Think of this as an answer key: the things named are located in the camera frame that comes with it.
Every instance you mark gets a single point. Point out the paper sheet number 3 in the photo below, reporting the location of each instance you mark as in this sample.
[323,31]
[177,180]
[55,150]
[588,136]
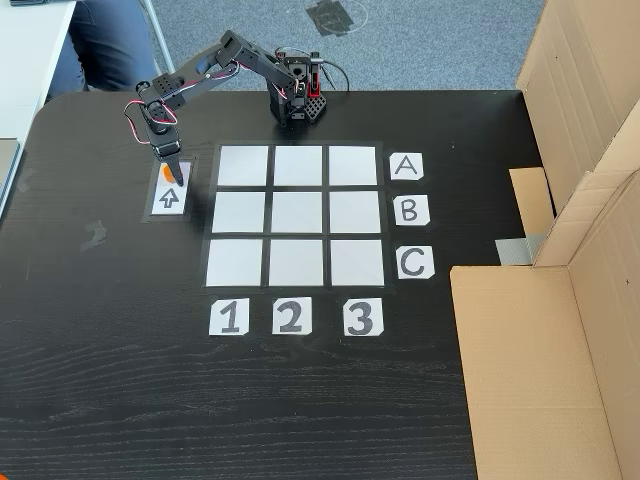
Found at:
[363,317]

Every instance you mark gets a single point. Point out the large brown cardboard box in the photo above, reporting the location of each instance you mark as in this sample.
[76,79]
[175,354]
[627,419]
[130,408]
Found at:
[590,75]
[540,375]

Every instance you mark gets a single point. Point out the paper sheet number 1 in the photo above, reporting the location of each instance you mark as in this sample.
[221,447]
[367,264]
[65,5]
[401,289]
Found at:
[228,317]

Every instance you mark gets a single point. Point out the black floor tape patch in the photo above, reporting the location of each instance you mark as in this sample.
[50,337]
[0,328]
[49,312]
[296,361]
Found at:
[330,17]

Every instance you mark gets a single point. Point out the person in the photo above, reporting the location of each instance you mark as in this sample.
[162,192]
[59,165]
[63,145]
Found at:
[105,45]

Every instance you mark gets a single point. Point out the paper sheet letter A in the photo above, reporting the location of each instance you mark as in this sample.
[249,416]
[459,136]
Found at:
[406,167]

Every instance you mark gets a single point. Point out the white table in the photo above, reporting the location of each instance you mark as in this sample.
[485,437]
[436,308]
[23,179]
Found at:
[25,60]

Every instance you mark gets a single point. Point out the paper sheet letter C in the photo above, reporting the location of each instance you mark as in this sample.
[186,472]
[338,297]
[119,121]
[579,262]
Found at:
[415,263]

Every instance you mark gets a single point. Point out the round orange token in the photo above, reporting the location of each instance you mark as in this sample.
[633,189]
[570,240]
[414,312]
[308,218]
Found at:
[165,174]

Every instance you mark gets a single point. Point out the white table leg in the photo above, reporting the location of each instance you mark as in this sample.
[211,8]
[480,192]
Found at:
[159,40]

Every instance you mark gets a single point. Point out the clear tape scraps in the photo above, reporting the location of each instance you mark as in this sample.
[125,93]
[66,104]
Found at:
[95,235]

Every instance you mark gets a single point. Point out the black red clamp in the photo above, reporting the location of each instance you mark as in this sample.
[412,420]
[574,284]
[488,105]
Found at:
[315,94]

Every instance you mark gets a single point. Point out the paper sheet letter B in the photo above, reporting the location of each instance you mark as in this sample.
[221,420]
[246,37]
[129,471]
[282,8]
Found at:
[411,210]

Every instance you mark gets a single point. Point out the white nine-square grid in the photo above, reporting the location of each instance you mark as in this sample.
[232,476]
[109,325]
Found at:
[295,212]

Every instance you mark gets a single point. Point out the paper sheet number 2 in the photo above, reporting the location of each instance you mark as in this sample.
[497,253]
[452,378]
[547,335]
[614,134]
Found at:
[292,315]

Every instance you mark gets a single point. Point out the white arrow paper sheet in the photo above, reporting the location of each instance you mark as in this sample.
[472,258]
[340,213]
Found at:
[176,209]

